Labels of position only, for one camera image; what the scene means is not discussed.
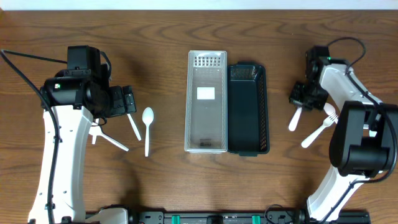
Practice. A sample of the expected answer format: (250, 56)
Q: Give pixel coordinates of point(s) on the white plastic spoon crossing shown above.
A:
(100, 133)

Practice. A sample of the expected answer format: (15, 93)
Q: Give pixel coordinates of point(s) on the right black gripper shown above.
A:
(298, 95)

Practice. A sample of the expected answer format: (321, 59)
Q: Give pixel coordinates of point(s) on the clear perforated plastic basket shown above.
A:
(206, 117)

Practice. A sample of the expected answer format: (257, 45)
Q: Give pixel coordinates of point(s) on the black perforated plastic basket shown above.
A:
(248, 121)

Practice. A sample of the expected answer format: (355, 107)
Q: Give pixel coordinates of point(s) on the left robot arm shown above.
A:
(74, 98)

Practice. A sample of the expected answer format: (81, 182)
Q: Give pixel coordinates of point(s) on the white plastic spoon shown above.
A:
(147, 118)
(134, 127)
(92, 131)
(330, 111)

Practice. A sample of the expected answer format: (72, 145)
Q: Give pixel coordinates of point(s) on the white plastic fork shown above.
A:
(295, 119)
(327, 122)

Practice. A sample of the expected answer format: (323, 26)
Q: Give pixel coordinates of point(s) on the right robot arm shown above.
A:
(363, 147)

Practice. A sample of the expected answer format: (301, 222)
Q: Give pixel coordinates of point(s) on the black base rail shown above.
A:
(277, 216)

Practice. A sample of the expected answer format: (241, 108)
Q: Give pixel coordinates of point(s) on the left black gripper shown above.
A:
(128, 101)

